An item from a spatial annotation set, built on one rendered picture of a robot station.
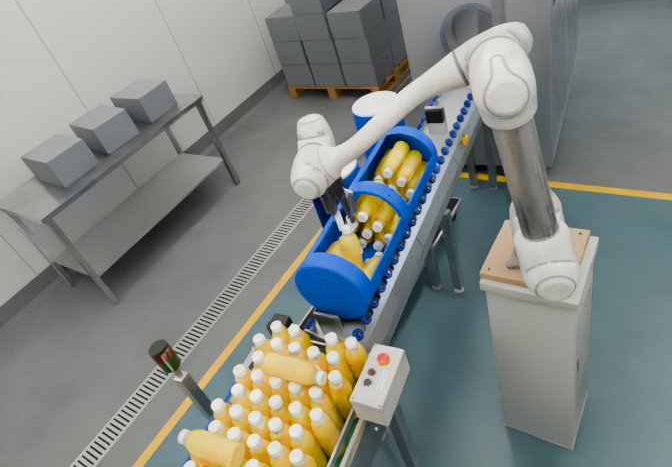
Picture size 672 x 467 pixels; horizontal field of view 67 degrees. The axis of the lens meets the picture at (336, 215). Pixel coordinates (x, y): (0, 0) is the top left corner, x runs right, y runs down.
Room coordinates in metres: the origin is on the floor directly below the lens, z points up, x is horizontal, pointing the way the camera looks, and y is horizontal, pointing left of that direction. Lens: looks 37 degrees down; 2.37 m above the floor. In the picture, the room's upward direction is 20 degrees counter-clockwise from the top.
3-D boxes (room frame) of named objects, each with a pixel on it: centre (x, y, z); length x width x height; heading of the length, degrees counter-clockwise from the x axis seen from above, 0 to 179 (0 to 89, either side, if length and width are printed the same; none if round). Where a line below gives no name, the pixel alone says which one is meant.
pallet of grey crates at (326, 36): (5.44, -0.69, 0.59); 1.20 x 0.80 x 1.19; 46
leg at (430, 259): (2.11, -0.43, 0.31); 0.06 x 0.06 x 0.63; 53
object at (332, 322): (1.24, 0.15, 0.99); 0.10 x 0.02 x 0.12; 53
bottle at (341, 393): (0.94, 0.17, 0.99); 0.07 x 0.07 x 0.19
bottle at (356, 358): (1.04, 0.09, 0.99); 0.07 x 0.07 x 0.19
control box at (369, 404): (0.90, 0.04, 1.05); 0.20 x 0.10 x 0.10; 143
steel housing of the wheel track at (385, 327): (2.07, -0.49, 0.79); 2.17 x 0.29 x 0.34; 143
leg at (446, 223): (2.03, -0.54, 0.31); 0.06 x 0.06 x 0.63; 53
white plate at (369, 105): (2.67, -0.43, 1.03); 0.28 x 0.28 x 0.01
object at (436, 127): (2.29, -0.66, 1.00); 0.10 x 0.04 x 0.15; 53
